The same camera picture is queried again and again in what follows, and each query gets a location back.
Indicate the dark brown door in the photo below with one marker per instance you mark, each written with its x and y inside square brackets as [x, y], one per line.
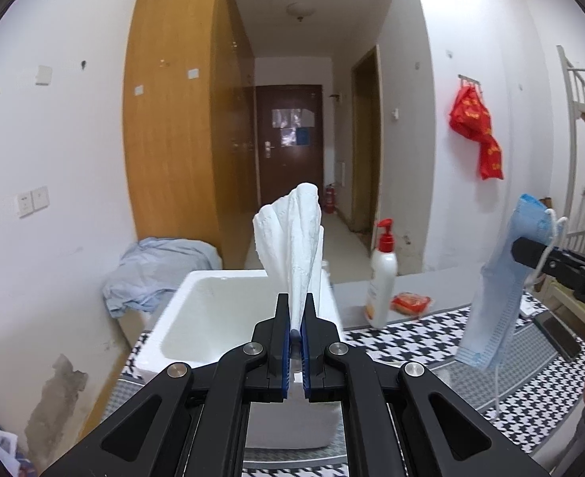
[272, 184]

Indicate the red snack packet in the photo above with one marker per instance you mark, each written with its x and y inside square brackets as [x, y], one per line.
[411, 303]

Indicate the wooden door frame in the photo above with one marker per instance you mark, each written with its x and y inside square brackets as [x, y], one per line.
[367, 159]

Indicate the wooden wardrobe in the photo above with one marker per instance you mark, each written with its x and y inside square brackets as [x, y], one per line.
[173, 159]

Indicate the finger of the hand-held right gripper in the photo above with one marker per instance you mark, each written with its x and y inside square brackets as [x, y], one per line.
[578, 283]
[531, 248]

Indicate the white lotion pump bottle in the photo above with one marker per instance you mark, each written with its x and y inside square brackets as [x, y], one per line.
[381, 288]

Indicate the white wall switch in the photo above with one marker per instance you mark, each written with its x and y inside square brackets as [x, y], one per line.
[40, 197]

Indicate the houndstooth table mat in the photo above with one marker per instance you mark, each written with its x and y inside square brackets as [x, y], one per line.
[421, 348]

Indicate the blue face mask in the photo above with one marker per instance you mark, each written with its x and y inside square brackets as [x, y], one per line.
[496, 298]

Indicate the paper notice on door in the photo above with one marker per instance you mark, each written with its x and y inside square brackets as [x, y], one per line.
[292, 118]

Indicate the red plastic bags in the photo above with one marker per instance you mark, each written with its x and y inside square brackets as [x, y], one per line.
[471, 114]

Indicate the blue paper on door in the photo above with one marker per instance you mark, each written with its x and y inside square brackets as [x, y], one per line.
[302, 136]

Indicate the white tissue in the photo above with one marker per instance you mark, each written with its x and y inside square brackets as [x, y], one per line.
[292, 238]

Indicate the red fire extinguisher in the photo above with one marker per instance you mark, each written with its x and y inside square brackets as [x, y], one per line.
[330, 199]

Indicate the black smartphone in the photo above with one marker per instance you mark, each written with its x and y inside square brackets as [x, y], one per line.
[558, 335]

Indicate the white foam box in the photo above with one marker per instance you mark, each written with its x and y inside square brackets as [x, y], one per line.
[213, 318]

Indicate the white wall socket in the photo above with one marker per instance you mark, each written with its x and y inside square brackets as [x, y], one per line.
[24, 204]

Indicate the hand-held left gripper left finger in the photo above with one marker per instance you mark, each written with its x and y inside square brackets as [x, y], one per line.
[286, 367]

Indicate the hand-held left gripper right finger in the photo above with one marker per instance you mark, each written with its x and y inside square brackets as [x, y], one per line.
[305, 372]

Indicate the ceiling lamp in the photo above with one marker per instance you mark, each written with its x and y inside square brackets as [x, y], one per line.
[301, 10]

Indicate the metal bunk bed frame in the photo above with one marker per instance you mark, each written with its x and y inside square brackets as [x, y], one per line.
[570, 109]

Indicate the light blue cloth pile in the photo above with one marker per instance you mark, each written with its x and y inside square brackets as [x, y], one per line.
[163, 263]

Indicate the white wall box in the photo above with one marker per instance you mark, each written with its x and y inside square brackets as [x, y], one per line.
[43, 75]

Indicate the metal wall hook rack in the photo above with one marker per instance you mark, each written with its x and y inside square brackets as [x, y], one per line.
[470, 79]

